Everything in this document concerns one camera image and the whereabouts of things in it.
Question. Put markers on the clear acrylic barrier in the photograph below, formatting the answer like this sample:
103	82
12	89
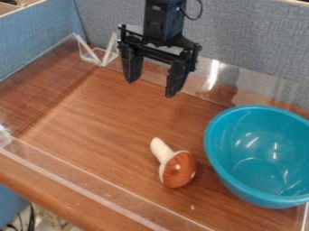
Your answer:
127	204
67	59
217	82

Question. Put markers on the clear acrylic left barrier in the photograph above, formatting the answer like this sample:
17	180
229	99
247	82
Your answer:
67	59

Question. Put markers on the blue plastic bowl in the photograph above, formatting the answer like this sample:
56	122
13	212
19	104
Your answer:
257	147

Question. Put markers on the clear acrylic front barrier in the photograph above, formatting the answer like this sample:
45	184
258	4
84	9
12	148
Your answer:
127	204

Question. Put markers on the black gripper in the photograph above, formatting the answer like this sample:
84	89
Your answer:
177	51

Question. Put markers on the clear acrylic back barrier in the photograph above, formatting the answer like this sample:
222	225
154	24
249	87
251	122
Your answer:
217	82

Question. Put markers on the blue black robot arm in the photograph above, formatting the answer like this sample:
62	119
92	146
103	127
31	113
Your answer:
163	18

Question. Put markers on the brown white toy mushroom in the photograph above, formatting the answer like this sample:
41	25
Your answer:
178	168

